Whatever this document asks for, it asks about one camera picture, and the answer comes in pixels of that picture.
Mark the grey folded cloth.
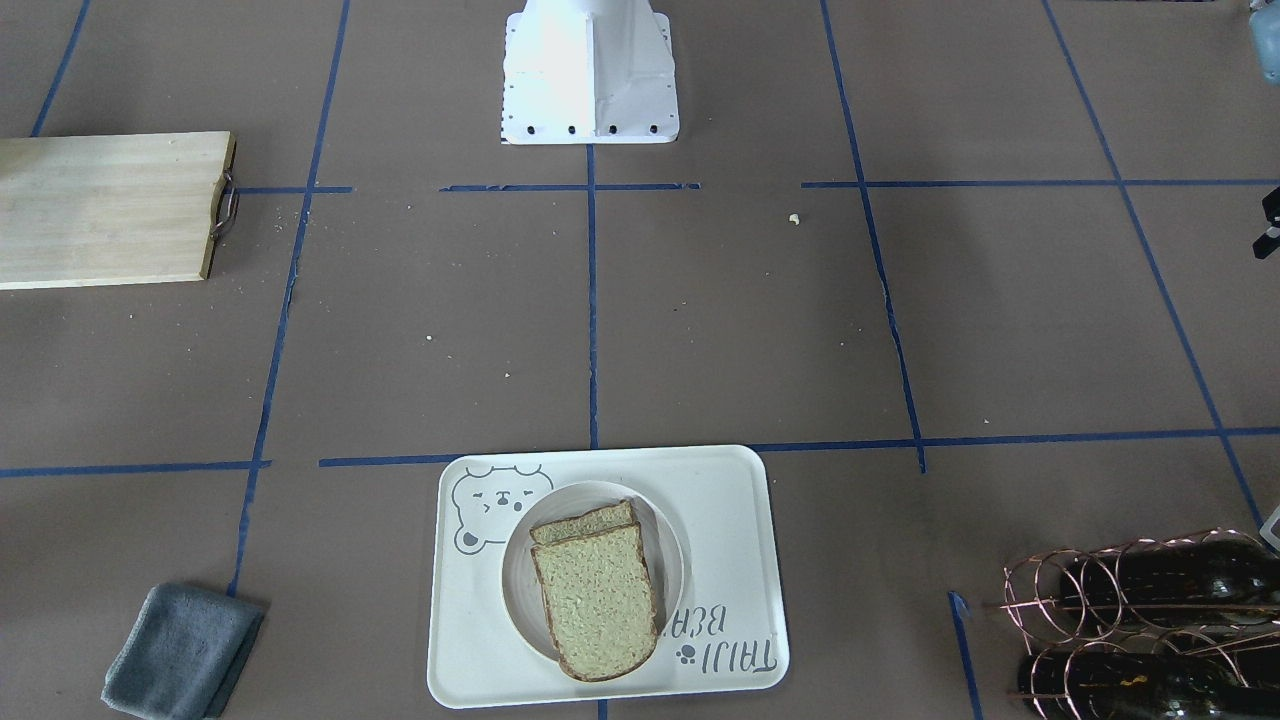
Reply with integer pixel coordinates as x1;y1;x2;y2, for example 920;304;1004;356
101;583;265;719

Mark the copper wire bottle rack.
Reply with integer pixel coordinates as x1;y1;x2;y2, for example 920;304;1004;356
998;529;1277;692

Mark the dark wine bottle upper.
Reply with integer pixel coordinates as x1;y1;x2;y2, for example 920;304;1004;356
1059;539;1279;629

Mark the dark wine bottle lower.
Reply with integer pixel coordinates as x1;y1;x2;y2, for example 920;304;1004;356
1016;651;1279;719

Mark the white round plate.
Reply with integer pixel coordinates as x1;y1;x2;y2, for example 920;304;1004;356
500;480;689;671

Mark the bread slice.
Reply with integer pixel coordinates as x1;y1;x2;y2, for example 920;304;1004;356
531;521;659;683
530;500;637;544

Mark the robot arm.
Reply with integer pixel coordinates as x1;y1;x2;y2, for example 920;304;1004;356
1248;1;1279;260

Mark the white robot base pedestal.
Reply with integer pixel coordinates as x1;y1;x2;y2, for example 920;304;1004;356
500;1;681;146

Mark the white bear tray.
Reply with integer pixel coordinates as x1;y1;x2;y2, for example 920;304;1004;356
426;445;791;708

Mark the wooden cutting board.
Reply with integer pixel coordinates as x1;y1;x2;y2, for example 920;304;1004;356
1;131;236;290

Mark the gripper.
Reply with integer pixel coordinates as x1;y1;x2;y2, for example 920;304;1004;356
1253;187;1280;259

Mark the dark wine bottle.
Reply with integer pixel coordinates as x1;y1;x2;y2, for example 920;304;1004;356
1059;539;1279;629
1016;651;1279;719

